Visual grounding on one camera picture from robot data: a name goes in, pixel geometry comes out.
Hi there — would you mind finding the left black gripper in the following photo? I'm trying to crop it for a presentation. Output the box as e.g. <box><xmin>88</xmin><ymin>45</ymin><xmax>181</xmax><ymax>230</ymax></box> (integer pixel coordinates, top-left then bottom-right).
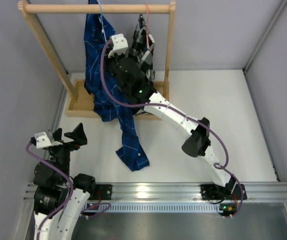
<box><xmin>51</xmin><ymin>122</ymin><xmax>87</xmax><ymax>183</ymax></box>

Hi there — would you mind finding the blue plaid shirt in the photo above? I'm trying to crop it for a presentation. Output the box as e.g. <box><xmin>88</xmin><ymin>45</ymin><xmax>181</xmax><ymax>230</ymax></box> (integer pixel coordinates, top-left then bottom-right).
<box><xmin>83</xmin><ymin>13</ymin><xmax>150</xmax><ymax>172</ymax></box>

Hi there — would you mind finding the light blue wire hanger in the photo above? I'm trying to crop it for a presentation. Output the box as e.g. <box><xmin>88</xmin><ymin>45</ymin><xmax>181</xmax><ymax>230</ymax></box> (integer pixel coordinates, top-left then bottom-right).
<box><xmin>97</xmin><ymin>0</ymin><xmax>107</xmax><ymax>43</ymax></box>

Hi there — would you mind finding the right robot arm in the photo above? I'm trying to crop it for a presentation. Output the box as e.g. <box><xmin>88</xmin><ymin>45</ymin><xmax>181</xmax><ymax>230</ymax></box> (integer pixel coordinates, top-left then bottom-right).
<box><xmin>100</xmin><ymin>52</ymin><xmax>246</xmax><ymax>201</ymax></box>

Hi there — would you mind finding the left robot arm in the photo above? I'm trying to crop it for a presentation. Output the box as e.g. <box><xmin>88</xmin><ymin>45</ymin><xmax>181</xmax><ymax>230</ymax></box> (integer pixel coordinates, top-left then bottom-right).
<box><xmin>29</xmin><ymin>123</ymin><xmax>97</xmax><ymax>240</ymax></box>

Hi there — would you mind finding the black white checkered shirt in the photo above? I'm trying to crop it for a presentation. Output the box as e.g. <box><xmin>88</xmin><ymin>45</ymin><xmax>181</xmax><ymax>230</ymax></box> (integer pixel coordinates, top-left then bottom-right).
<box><xmin>128</xmin><ymin>14</ymin><xmax>155</xmax><ymax>86</ymax></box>

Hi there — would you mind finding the wooden clothes rack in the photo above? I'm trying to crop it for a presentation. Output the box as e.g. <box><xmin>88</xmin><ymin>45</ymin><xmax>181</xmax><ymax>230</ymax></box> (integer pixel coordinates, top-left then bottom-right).
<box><xmin>17</xmin><ymin>0</ymin><xmax>176</xmax><ymax>118</ymax></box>

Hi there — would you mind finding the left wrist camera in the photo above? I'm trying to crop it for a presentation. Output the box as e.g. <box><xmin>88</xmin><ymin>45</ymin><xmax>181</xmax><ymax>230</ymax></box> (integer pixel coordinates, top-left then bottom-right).
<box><xmin>30</xmin><ymin>131</ymin><xmax>63</xmax><ymax>149</ymax></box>

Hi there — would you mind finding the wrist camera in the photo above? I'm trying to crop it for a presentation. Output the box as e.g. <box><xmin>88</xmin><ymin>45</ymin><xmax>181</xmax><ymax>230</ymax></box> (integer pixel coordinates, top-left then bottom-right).
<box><xmin>108</xmin><ymin>33</ymin><xmax>129</xmax><ymax>58</ymax></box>
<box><xmin>30</xmin><ymin>131</ymin><xmax>63</xmax><ymax>149</ymax></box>

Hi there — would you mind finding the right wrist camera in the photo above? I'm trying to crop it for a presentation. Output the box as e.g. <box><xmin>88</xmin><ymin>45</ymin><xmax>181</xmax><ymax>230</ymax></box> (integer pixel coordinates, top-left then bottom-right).
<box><xmin>108</xmin><ymin>33</ymin><xmax>129</xmax><ymax>58</ymax></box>

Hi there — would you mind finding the pink wire hanger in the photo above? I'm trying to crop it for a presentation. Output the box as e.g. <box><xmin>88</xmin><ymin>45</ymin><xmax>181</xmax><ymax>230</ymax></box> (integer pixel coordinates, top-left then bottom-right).
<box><xmin>145</xmin><ymin>3</ymin><xmax>150</xmax><ymax>50</ymax></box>

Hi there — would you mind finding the slotted cable duct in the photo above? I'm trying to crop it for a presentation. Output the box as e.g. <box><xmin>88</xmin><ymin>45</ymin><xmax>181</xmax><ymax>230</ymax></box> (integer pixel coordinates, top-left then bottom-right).
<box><xmin>80</xmin><ymin>201</ymin><xmax>237</xmax><ymax>213</ymax></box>

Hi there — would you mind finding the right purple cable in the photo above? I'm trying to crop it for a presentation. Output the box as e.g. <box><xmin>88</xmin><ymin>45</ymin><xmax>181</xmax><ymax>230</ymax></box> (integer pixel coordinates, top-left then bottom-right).
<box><xmin>100</xmin><ymin>39</ymin><xmax>244</xmax><ymax>218</ymax></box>

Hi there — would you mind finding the aluminium mounting rail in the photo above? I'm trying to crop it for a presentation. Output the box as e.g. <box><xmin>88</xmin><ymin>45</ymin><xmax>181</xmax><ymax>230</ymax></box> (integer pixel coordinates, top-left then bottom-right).
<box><xmin>23</xmin><ymin>181</ymin><xmax>287</xmax><ymax>201</ymax></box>

